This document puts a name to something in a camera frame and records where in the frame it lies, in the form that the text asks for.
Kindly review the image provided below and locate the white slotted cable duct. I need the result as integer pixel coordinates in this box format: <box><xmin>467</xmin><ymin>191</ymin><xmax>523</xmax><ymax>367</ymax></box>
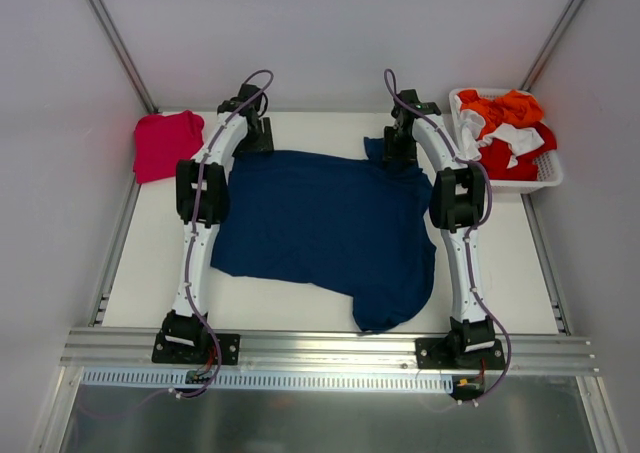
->
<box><xmin>82</xmin><ymin>367</ymin><xmax>453</xmax><ymax>394</ymax></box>

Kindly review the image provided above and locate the red t-shirt in basket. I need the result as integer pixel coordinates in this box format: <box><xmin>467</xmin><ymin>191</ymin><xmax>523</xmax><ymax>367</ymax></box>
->
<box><xmin>477</xmin><ymin>122</ymin><xmax>557</xmax><ymax>181</ymax></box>

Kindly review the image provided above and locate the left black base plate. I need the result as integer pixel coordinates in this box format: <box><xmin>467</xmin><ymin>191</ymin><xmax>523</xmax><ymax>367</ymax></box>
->
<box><xmin>151</xmin><ymin>332</ymin><xmax>241</xmax><ymax>366</ymax></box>

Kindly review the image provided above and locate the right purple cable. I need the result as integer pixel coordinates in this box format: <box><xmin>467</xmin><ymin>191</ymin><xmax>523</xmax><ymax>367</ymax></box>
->
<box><xmin>383</xmin><ymin>68</ymin><xmax>513</xmax><ymax>408</ymax></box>

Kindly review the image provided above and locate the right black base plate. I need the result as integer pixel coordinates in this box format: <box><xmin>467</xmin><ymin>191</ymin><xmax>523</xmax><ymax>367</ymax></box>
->
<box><xmin>414</xmin><ymin>337</ymin><xmax>506</xmax><ymax>371</ymax></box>

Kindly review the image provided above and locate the white plastic basket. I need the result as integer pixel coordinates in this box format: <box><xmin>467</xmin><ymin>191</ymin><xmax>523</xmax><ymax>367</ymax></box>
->
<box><xmin>449</xmin><ymin>88</ymin><xmax>563</xmax><ymax>194</ymax></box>

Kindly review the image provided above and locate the left aluminium corner post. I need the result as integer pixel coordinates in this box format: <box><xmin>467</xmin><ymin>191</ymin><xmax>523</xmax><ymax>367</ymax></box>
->
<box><xmin>86</xmin><ymin>0</ymin><xmax>159</xmax><ymax>114</ymax></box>

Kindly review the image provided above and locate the aluminium corner post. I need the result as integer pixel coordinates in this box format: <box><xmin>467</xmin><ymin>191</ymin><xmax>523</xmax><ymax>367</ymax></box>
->
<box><xmin>86</xmin><ymin>0</ymin><xmax>159</xmax><ymax>114</ymax></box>
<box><xmin>520</xmin><ymin>0</ymin><xmax>587</xmax><ymax>91</ymax></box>

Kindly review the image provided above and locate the folded pink t-shirt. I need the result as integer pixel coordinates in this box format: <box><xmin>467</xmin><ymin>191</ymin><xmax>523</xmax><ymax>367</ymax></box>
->
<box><xmin>133</xmin><ymin>110</ymin><xmax>205</xmax><ymax>184</ymax></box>

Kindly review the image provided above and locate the aluminium mounting rail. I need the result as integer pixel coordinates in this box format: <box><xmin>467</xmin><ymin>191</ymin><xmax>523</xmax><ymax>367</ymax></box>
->
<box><xmin>59</xmin><ymin>327</ymin><xmax>602</xmax><ymax>376</ymax></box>

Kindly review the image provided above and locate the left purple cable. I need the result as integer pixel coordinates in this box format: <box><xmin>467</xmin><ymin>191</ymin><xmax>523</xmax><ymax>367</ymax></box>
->
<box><xmin>177</xmin><ymin>69</ymin><xmax>275</xmax><ymax>400</ymax></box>

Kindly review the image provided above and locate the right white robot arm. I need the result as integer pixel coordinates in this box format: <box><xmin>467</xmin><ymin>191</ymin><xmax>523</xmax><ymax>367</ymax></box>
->
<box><xmin>383</xmin><ymin>89</ymin><xmax>496</xmax><ymax>369</ymax></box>

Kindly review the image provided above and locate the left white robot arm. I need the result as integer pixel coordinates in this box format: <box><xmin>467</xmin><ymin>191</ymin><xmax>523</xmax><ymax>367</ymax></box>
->
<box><xmin>160</xmin><ymin>81</ymin><xmax>273</xmax><ymax>363</ymax></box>

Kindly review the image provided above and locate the orange t-shirt in basket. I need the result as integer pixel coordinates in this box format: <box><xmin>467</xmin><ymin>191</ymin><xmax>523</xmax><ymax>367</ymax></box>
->
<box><xmin>457</xmin><ymin>89</ymin><xmax>544</xmax><ymax>139</ymax></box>

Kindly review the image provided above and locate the right aluminium corner post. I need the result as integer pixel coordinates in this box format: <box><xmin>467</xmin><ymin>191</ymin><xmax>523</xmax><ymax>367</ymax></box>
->
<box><xmin>520</xmin><ymin>0</ymin><xmax>587</xmax><ymax>91</ymax></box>

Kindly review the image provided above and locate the navy blue t-shirt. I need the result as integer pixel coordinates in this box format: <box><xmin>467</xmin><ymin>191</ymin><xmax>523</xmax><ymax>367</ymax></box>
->
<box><xmin>210</xmin><ymin>138</ymin><xmax>436</xmax><ymax>332</ymax></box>

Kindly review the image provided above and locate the purple cable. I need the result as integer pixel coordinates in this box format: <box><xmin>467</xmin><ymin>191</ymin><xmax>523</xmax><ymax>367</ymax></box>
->
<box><xmin>383</xmin><ymin>68</ymin><xmax>513</xmax><ymax>408</ymax></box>
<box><xmin>177</xmin><ymin>69</ymin><xmax>275</xmax><ymax>400</ymax></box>

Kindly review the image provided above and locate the white t-shirt in basket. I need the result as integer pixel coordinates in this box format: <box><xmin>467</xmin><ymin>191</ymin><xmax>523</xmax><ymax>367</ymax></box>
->
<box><xmin>460</xmin><ymin>111</ymin><xmax>545</xmax><ymax>170</ymax></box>

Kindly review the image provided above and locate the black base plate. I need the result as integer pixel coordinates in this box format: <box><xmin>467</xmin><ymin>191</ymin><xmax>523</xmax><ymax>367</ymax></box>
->
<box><xmin>414</xmin><ymin>337</ymin><xmax>506</xmax><ymax>371</ymax></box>
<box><xmin>151</xmin><ymin>332</ymin><xmax>241</xmax><ymax>366</ymax></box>

